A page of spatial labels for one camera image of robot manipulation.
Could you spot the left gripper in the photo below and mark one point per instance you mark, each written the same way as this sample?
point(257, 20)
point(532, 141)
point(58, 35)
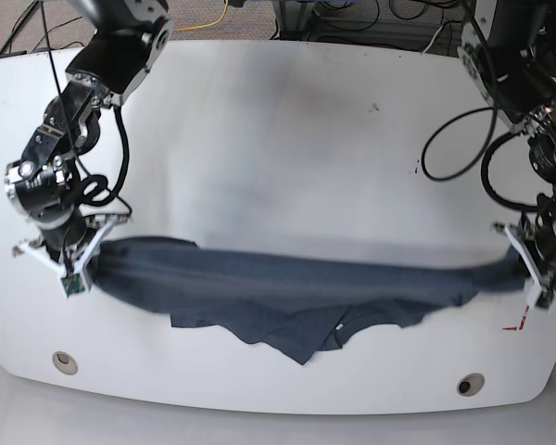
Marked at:
point(540, 239)

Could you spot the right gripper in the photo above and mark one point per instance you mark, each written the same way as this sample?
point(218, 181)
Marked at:
point(65, 234)

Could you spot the dark blue t-shirt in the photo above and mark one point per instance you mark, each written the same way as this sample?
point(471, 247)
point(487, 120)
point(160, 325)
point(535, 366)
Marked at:
point(297, 306)

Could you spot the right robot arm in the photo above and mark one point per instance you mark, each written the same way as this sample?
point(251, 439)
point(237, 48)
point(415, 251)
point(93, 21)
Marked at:
point(49, 183)

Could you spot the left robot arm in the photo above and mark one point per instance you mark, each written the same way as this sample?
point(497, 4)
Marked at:
point(509, 49)

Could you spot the red tape rectangle marking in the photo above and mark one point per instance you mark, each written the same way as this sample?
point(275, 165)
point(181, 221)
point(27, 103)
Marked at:
point(520, 325)

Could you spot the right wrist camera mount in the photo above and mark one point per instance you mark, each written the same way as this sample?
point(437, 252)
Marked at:
point(76, 278)

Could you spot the left table cable grommet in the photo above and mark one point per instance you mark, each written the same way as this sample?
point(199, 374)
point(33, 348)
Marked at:
point(64, 363)

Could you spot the table cable grommet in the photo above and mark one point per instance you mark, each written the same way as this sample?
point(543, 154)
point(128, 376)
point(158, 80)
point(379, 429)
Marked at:
point(64, 363)
point(470, 385)

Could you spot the right table cable grommet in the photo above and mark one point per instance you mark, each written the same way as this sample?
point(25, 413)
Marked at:
point(470, 385)

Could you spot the aluminium frame structure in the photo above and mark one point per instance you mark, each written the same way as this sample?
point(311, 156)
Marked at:
point(431, 26)

